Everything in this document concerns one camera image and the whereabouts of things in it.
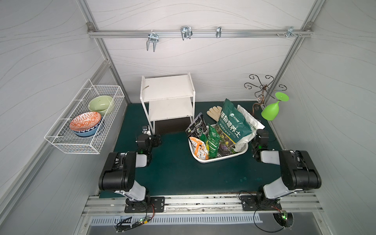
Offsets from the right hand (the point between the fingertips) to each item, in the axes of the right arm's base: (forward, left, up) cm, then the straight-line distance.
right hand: (250, 127), depth 93 cm
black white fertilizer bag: (-6, +34, +6) cm, 35 cm away
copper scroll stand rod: (+20, 0, +21) cm, 30 cm away
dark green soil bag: (-12, +16, +15) cm, 25 cm away
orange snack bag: (-19, +33, +4) cm, 38 cm away
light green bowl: (-7, +84, +26) cm, 88 cm away
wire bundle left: (-55, +69, -9) cm, 89 cm away
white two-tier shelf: (0, +51, +25) cm, 56 cm away
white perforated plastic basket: (-24, +32, -1) cm, 40 cm away
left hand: (-7, +64, -3) cm, 64 cm away
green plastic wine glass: (+3, -9, +12) cm, 15 cm away
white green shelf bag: (-12, +26, +4) cm, 29 cm away
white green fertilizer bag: (-8, +3, +13) cm, 16 cm away
